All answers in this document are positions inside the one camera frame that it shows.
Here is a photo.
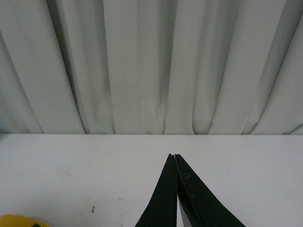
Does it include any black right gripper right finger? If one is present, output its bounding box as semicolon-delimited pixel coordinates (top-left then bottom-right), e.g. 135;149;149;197
175;154;244;227

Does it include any yellow beetle wind-up toy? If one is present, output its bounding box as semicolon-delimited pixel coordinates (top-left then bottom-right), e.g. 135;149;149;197
0;214;49;227

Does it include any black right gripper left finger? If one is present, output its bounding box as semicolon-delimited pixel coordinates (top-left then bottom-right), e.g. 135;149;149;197
136;154;178;227

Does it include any grey pleated curtain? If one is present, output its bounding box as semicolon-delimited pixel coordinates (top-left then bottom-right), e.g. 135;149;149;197
0;0;303;135

